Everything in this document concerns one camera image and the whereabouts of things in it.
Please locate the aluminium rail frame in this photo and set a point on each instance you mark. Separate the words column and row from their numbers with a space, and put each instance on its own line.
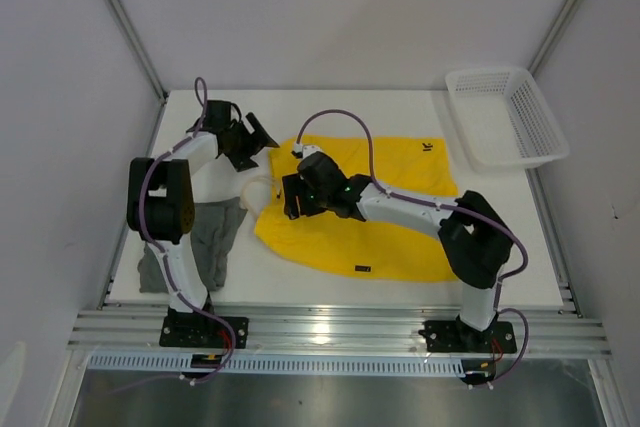
column 332, row 330

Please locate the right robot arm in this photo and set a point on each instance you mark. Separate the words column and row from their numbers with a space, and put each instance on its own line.
column 475, row 240

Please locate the grey shorts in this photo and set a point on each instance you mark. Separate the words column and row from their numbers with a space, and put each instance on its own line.
column 212, row 238

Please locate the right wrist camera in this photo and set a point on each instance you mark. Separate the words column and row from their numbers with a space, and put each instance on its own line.
column 301, row 151

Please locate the yellow shorts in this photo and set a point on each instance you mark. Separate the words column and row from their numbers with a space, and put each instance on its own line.
column 367, row 250

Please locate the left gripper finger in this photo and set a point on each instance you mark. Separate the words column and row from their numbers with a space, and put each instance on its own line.
column 243, row 160
column 259, row 135

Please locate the slotted cable duct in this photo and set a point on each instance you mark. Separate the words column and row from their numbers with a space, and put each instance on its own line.
column 247, row 363

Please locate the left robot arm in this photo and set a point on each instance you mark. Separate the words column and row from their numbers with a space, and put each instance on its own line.
column 161, row 209

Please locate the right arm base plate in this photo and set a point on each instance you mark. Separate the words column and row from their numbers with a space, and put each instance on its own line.
column 453, row 336

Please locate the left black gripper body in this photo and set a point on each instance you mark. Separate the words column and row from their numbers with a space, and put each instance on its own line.
column 242, row 142

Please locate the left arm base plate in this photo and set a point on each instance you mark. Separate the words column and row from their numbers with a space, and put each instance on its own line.
column 196, row 331

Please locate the white plastic basket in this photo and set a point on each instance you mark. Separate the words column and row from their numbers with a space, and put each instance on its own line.
column 502, row 119

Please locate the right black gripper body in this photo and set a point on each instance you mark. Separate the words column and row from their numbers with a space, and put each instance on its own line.
column 312, row 201

